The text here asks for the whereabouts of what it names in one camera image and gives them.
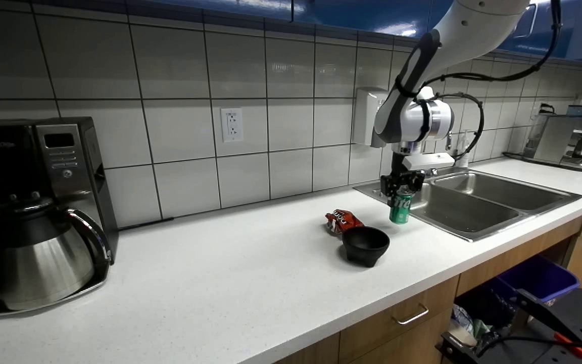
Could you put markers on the black bowl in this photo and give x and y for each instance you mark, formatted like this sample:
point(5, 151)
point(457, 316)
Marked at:
point(366, 243)

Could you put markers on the wooden lower cabinets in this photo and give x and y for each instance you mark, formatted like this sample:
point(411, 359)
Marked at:
point(399, 325)

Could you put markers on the black bin with trash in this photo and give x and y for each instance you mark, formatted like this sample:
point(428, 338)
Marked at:
point(483, 306)

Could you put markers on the black stand with orange clamp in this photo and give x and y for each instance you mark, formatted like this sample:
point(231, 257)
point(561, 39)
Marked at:
point(561, 325)

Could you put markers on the clear soap bottle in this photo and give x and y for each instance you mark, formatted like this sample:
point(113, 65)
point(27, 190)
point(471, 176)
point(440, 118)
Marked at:
point(466, 159)

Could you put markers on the blue plastic bin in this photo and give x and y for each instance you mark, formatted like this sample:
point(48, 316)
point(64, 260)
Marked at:
point(541, 277)

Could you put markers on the orange red snack bag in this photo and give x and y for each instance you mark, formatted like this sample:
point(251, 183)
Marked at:
point(342, 222)

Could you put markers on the white wall soap dispenser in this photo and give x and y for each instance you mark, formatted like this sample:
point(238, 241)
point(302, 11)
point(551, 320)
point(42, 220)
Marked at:
point(365, 118)

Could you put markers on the stainless steel double sink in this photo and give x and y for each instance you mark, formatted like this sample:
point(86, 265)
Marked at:
point(487, 202)

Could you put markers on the silver espresso machine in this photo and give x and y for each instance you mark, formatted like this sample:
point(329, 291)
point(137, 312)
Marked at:
point(557, 139)

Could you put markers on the black coffee maker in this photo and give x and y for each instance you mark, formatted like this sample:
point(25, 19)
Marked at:
point(55, 154)

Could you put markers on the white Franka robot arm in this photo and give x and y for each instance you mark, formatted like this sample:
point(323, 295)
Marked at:
point(440, 61)

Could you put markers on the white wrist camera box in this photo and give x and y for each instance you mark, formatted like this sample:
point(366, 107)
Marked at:
point(429, 163)

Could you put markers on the white wall power outlet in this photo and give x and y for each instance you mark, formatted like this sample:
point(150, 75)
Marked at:
point(234, 124)

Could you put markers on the steel coffee carafe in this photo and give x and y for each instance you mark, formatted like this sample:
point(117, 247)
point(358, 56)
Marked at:
point(42, 260)

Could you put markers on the blue upper cabinets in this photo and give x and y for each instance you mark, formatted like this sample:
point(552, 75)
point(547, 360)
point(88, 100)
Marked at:
point(344, 16)

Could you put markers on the green soda can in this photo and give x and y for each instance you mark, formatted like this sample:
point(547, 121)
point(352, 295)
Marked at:
point(401, 210)

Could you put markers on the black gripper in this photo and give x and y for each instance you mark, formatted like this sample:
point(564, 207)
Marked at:
point(407, 179)

